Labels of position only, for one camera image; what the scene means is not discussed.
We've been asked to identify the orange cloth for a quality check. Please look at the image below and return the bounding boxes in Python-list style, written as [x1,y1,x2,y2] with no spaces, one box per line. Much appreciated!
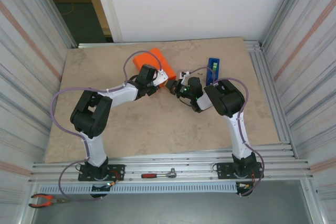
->
[132,47,176,90]

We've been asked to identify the blue tape dispenser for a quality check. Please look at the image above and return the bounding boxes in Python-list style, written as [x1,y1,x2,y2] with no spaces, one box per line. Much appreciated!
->
[205,57,221,86]

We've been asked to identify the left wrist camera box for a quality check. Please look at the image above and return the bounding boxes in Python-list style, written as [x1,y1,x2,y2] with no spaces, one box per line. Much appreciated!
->
[153,68,170,88]

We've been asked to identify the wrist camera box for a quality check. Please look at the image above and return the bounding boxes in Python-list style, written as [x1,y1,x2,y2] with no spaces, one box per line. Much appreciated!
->
[153,68,170,88]
[178,70,193,81]

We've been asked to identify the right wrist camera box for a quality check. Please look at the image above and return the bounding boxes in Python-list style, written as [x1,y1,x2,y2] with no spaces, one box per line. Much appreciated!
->
[178,70,193,81]

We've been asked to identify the aluminium rear frame rail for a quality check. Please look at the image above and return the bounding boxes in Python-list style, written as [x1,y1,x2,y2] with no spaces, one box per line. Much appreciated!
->
[77,39,263,50]

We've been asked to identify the aluminium side frame rail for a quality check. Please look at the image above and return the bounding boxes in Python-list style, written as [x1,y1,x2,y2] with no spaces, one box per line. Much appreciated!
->
[243,39,299,159]

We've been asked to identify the white door frame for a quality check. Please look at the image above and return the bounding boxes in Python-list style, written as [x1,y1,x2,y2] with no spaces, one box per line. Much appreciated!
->
[90,0,124,43]

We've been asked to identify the red handled ratchet wrench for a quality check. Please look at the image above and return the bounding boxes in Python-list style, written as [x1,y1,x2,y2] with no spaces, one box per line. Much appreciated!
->
[141,167,179,179]

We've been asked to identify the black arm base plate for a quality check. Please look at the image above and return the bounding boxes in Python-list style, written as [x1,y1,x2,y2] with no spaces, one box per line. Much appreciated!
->
[78,164,126,182]
[216,162,264,180]

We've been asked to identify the grey slotted cable duct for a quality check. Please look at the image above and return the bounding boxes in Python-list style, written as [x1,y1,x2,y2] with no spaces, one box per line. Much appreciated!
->
[38,182,238,195]

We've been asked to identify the orange floor cable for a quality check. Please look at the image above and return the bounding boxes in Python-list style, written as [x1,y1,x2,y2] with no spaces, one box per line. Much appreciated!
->
[60,2,75,17]

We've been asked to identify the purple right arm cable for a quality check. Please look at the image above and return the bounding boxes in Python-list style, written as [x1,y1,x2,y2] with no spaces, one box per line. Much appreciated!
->
[190,67,265,198]

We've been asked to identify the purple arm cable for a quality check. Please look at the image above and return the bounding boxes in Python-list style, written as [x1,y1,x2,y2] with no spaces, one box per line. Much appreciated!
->
[50,50,163,204]
[190,67,265,198]

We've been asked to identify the aluminium corner post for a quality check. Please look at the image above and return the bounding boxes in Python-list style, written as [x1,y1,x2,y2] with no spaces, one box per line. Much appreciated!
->
[28,0,79,49]
[261,0,316,50]

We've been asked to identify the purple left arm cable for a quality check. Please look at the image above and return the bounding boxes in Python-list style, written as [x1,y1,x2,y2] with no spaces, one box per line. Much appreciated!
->
[50,50,163,204]

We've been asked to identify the orange handled pliers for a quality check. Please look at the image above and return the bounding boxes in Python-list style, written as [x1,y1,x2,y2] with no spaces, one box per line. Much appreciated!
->
[28,193,71,208]

